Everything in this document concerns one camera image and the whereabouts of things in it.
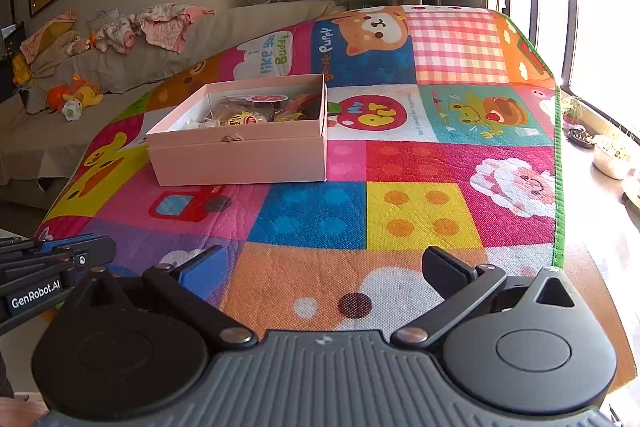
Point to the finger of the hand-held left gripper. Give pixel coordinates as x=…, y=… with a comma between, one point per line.
x=65, y=243
x=95, y=254

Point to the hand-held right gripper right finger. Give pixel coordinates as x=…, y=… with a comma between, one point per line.
x=445, y=272

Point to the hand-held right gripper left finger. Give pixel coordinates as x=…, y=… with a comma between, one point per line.
x=200, y=272

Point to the pink cardboard box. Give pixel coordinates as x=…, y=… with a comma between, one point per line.
x=240, y=157

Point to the large clear bread packet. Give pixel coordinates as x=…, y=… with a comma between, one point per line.
x=235, y=117

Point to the red white lid jelly cup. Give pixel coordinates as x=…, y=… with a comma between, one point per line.
x=263, y=98

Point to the red ball snack packet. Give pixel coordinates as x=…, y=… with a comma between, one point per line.
x=300, y=104

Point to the colourful cartoon play mat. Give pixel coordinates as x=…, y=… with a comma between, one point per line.
x=400, y=217

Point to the small white plush toy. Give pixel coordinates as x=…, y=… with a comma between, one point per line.
x=72, y=111

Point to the orange plush toy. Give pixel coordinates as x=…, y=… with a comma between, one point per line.
x=75, y=94

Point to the grey sofa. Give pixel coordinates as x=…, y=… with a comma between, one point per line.
x=100, y=72

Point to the dark plant pot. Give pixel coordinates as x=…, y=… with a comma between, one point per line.
x=580, y=132

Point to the white plant pot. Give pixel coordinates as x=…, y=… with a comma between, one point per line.
x=612, y=157

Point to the pink cloth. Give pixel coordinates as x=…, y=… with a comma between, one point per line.
x=45, y=34

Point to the pink white rolled baby clothes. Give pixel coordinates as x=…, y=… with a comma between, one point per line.
x=115, y=34

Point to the pink floral baby clothes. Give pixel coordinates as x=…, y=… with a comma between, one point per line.
x=165, y=24

